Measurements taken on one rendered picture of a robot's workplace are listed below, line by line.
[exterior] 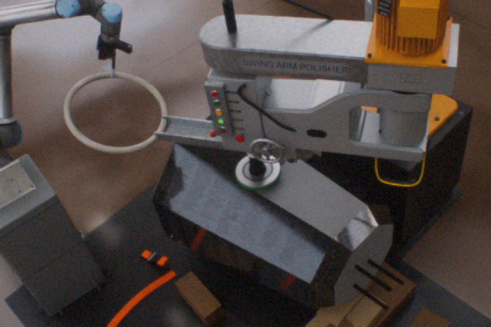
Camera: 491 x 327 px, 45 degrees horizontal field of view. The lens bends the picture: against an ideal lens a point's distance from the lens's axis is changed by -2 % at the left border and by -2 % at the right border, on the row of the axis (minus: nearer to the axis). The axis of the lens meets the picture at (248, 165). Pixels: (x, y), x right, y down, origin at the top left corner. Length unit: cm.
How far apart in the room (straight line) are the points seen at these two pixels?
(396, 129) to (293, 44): 53
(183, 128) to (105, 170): 160
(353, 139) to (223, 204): 82
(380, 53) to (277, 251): 113
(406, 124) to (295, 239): 78
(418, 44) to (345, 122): 48
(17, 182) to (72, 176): 130
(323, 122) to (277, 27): 42
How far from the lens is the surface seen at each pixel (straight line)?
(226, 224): 300
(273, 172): 288
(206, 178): 307
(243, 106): 245
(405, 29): 200
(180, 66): 507
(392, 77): 219
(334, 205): 281
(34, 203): 322
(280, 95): 250
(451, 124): 334
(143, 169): 432
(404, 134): 242
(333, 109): 237
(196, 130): 287
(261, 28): 235
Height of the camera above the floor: 308
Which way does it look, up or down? 48 degrees down
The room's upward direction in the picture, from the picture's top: 11 degrees counter-clockwise
